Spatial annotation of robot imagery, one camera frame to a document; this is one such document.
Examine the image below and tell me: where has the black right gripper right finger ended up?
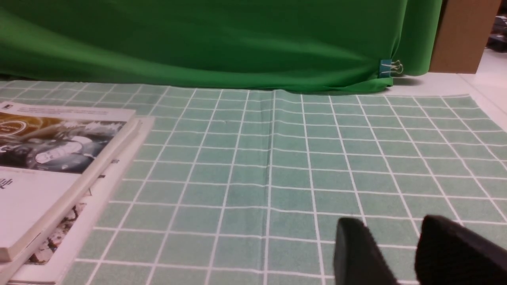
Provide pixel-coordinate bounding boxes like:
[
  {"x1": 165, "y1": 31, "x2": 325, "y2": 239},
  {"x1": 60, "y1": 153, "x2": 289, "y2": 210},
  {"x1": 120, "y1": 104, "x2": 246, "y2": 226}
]
[{"x1": 414, "y1": 215, "x2": 507, "y2": 285}]

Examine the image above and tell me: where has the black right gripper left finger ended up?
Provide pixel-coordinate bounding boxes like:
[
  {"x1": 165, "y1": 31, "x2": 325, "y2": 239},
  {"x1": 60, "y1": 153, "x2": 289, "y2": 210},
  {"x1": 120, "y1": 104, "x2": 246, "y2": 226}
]
[{"x1": 333, "y1": 218, "x2": 398, "y2": 285}]

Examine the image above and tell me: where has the green checkered tablecloth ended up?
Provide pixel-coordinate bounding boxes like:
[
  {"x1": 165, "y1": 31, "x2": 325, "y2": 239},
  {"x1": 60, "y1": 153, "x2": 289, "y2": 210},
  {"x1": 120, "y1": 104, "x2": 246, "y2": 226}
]
[{"x1": 1, "y1": 81, "x2": 506, "y2": 285}]

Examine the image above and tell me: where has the teal binder clip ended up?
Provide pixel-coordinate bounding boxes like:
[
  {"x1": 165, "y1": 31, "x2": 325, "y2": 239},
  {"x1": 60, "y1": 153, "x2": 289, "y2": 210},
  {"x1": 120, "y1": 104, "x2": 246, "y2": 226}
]
[{"x1": 378, "y1": 59, "x2": 404, "y2": 79}]

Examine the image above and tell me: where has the green backdrop cloth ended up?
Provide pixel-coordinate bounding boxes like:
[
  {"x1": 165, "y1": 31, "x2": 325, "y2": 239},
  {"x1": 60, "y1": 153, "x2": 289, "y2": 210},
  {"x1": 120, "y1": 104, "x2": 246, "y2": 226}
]
[{"x1": 0, "y1": 0, "x2": 442, "y2": 94}]

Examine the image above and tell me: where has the brown cardboard box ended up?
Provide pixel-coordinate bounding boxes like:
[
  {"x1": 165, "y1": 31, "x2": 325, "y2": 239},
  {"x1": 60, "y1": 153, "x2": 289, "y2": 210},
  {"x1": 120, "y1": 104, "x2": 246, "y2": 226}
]
[{"x1": 429, "y1": 0, "x2": 502, "y2": 74}]

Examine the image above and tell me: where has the bottom thin white book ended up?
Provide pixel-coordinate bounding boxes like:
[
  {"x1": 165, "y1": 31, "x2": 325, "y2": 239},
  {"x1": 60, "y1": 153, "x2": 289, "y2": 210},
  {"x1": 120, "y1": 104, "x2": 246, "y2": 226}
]
[{"x1": 1, "y1": 117, "x2": 154, "y2": 285}]

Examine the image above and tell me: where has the top white textbook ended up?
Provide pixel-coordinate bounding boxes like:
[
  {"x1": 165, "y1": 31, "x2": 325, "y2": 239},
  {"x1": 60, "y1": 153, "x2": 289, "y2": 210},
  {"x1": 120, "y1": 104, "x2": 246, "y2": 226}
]
[{"x1": 0, "y1": 101, "x2": 137, "y2": 262}]

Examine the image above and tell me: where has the middle white book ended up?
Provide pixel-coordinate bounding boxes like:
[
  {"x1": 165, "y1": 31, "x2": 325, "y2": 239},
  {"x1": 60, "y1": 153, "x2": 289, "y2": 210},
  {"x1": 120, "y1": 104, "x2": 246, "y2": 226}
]
[{"x1": 1, "y1": 118, "x2": 143, "y2": 285}]

